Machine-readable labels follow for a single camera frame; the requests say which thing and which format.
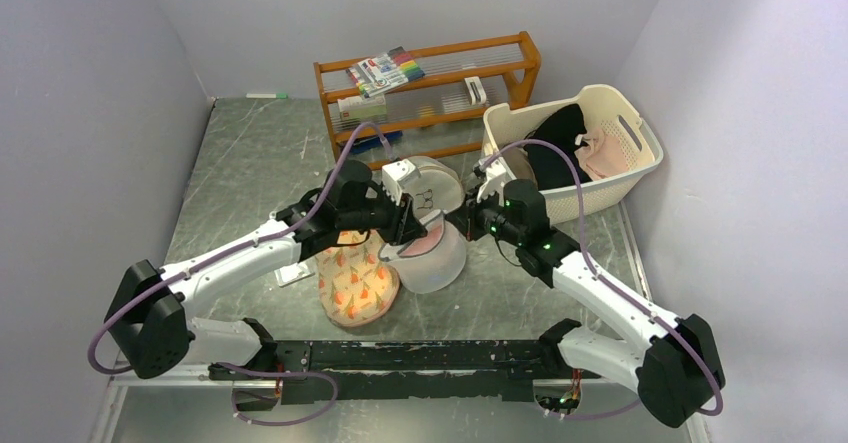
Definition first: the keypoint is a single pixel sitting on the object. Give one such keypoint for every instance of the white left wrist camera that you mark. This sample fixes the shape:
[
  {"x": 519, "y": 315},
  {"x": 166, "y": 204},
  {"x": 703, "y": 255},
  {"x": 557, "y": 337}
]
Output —
[{"x": 395, "y": 175}]

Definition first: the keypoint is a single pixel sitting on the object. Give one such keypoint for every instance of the colour marker pack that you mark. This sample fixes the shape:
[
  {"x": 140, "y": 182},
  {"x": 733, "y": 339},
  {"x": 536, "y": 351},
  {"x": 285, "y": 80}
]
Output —
[{"x": 380, "y": 74}]

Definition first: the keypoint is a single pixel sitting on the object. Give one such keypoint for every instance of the clear blister pack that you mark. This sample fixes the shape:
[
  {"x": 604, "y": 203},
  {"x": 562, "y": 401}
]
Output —
[{"x": 291, "y": 274}]

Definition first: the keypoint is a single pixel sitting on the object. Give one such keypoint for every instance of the white clip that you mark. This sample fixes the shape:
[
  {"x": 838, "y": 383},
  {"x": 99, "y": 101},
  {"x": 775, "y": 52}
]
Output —
[{"x": 476, "y": 91}]

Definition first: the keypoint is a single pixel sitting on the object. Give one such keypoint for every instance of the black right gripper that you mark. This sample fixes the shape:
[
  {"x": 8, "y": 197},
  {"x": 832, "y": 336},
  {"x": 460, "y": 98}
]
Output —
[{"x": 465, "y": 218}]

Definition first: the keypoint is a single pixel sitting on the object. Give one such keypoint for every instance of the pink garment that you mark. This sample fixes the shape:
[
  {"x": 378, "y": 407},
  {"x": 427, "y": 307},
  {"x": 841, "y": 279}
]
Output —
[{"x": 600, "y": 155}]

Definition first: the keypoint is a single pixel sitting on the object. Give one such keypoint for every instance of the pink bra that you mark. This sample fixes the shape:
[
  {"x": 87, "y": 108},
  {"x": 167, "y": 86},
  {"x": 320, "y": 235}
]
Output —
[{"x": 423, "y": 245}]

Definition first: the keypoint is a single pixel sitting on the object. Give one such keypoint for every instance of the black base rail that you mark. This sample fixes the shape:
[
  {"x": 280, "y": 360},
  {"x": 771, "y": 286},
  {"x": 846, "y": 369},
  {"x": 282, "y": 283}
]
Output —
[{"x": 303, "y": 372}]

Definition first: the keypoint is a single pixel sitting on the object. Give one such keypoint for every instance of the blue flat box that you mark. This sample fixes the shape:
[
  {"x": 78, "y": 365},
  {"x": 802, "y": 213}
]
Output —
[{"x": 364, "y": 144}]

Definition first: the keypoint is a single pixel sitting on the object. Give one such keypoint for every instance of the beige mesh laundry bag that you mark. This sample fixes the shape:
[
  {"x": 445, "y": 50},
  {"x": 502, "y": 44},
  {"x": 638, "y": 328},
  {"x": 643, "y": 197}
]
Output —
[{"x": 433, "y": 186}]

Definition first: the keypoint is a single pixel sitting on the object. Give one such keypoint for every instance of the floral orange laundry bag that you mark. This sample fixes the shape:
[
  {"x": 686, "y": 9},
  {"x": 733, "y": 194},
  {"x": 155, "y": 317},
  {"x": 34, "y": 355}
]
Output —
[{"x": 355, "y": 286}]

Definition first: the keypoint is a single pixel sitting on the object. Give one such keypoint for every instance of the white green box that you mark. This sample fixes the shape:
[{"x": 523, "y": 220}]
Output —
[{"x": 359, "y": 107}]

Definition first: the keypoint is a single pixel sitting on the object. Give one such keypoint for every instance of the cream plastic laundry basket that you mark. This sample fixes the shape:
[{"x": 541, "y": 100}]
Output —
[{"x": 547, "y": 132}]

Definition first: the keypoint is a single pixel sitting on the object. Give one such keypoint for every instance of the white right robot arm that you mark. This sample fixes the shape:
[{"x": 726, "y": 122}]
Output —
[{"x": 671, "y": 363}]

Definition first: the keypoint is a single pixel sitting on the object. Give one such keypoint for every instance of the orange wooden shelf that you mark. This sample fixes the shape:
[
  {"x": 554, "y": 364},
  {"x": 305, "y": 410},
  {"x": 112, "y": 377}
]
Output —
[{"x": 507, "y": 65}]

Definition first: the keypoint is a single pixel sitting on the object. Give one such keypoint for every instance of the brown bra cup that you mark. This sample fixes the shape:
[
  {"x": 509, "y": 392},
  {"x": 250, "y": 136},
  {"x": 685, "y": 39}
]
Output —
[{"x": 517, "y": 160}]

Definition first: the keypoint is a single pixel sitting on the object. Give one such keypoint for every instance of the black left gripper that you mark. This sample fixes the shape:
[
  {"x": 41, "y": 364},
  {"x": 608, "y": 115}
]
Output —
[{"x": 403, "y": 225}]

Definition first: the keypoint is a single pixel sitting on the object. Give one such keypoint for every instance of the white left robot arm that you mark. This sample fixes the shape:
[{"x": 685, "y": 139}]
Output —
[{"x": 153, "y": 315}]

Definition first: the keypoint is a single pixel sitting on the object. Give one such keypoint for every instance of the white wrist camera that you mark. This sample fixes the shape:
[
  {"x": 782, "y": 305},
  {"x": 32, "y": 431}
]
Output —
[
  {"x": 493, "y": 178},
  {"x": 395, "y": 175}
]

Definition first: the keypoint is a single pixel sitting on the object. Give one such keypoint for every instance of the green white marker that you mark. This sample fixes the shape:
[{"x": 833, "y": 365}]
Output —
[{"x": 267, "y": 96}]

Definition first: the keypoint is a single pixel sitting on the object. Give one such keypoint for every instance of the aluminium frame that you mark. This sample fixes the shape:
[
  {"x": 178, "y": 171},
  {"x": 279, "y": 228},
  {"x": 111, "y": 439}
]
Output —
[{"x": 184, "y": 405}]

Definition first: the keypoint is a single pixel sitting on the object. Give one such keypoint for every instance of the white mesh laundry bag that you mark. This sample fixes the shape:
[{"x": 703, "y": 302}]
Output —
[{"x": 434, "y": 270}]

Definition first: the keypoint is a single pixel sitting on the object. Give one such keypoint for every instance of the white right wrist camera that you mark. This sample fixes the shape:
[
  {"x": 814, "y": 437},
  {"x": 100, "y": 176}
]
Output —
[{"x": 493, "y": 178}]

